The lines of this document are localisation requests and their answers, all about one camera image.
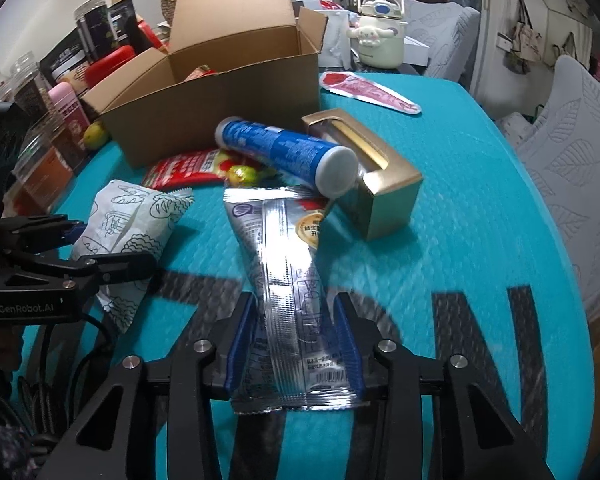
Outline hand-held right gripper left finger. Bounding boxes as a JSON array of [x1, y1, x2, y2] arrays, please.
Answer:
[[37, 291, 258, 480]]

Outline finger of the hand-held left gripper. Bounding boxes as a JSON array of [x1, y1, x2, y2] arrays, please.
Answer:
[[0, 214, 88, 251], [2, 251, 162, 291]]

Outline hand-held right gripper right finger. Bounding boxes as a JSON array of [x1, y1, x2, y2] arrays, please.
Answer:
[[332, 291, 556, 480]]

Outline white line-drawing snack packet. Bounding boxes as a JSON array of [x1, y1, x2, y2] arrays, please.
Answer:
[[70, 179, 197, 335]]

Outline silver foil packet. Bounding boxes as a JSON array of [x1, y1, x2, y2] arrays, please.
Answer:
[[222, 185, 374, 414]]

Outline red chips bag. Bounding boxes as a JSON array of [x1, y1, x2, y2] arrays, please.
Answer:
[[141, 148, 283, 192]]

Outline gold windowed box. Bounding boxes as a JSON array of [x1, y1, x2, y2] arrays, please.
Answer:
[[301, 108, 424, 242]]

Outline brown cardboard box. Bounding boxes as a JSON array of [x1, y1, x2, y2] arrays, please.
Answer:
[[81, 0, 329, 169]]

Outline blue tablet tube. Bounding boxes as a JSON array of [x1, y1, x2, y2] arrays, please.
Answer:
[[214, 116, 360, 201]]

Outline person's left forearm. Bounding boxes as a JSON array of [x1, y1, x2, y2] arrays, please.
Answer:
[[0, 365, 48, 480]]

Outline person's left hand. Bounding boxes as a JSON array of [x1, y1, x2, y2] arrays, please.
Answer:
[[0, 321, 25, 367]]

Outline clear jar red-brown contents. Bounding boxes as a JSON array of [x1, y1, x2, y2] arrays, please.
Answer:
[[15, 120, 76, 211]]

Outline green yellow citrus fruit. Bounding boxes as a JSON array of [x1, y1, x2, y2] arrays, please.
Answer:
[[82, 120, 107, 151]]

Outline pink bottle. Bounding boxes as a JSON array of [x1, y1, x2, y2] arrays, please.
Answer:
[[46, 84, 90, 135]]

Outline teal printed table mat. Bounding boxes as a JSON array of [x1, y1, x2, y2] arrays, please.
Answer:
[[17, 71, 598, 480]]

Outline red bottle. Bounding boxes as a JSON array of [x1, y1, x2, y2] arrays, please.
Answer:
[[84, 45, 140, 95]]

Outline tall jar dark contents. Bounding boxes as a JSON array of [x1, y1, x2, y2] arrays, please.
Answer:
[[74, 0, 120, 63]]

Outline red gift packet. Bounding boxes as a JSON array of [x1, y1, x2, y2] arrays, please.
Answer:
[[137, 16, 173, 55]]

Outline pink red flat packet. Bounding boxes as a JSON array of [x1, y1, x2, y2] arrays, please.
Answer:
[[319, 71, 424, 115]]

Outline grey covered chair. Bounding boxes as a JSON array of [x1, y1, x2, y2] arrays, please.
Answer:
[[405, 0, 482, 81], [495, 55, 600, 313]]

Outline white flat box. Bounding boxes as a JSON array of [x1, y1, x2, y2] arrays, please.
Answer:
[[400, 35, 432, 67]]

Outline white cup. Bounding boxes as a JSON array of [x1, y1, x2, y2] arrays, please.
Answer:
[[324, 9, 355, 67]]

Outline white cartoon kettle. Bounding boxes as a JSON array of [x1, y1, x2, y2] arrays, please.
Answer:
[[347, 0, 409, 69]]

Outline beige tote bag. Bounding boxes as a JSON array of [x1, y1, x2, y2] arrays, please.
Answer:
[[550, 31, 595, 68], [497, 0, 546, 63]]

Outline black cable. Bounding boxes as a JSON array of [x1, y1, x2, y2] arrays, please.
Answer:
[[15, 310, 116, 436]]

